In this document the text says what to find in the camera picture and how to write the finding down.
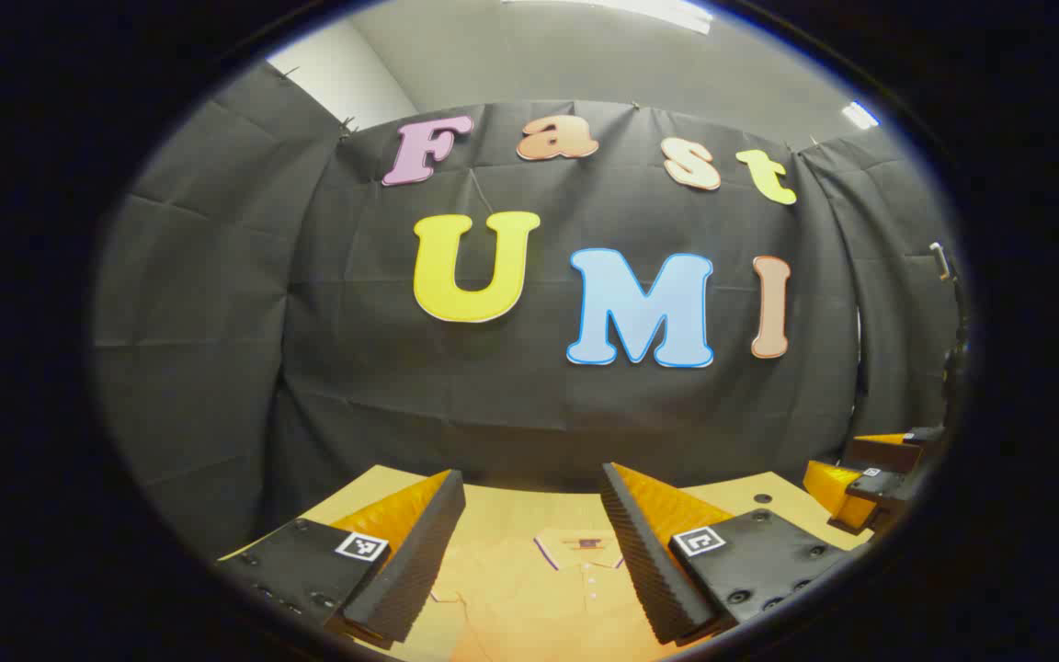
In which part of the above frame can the orange T-shirt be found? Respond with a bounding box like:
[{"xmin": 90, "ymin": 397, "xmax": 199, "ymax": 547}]
[{"xmin": 396, "ymin": 526, "xmax": 678, "ymax": 662}]

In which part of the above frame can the black backdrop cloth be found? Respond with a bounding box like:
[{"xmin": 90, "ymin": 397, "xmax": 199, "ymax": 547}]
[{"xmin": 93, "ymin": 63, "xmax": 962, "ymax": 562}]

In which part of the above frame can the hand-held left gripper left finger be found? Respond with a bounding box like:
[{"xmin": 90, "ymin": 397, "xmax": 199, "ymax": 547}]
[{"xmin": 215, "ymin": 469, "xmax": 467, "ymax": 651}]

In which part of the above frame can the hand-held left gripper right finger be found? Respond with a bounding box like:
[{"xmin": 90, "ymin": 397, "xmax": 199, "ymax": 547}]
[{"xmin": 599, "ymin": 462, "xmax": 852, "ymax": 646}]

